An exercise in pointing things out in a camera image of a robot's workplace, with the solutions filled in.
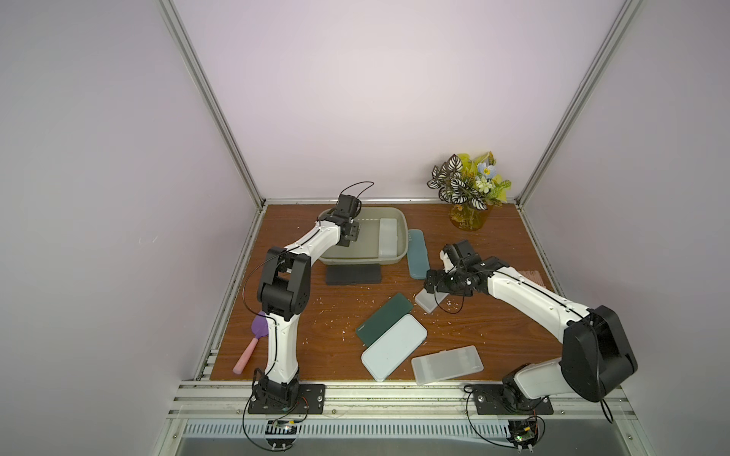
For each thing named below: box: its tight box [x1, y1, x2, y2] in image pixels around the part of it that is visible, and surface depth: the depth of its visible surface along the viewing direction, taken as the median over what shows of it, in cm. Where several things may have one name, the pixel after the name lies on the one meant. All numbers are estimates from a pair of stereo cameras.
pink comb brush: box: [518, 269, 548, 289], surface depth 99 cm
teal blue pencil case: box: [406, 228, 431, 280], surface depth 103 cm
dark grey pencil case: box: [325, 263, 383, 286], surface depth 100 cm
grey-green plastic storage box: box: [318, 206, 409, 266], surface depth 106 cm
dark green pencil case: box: [355, 292, 414, 347], surface depth 88 cm
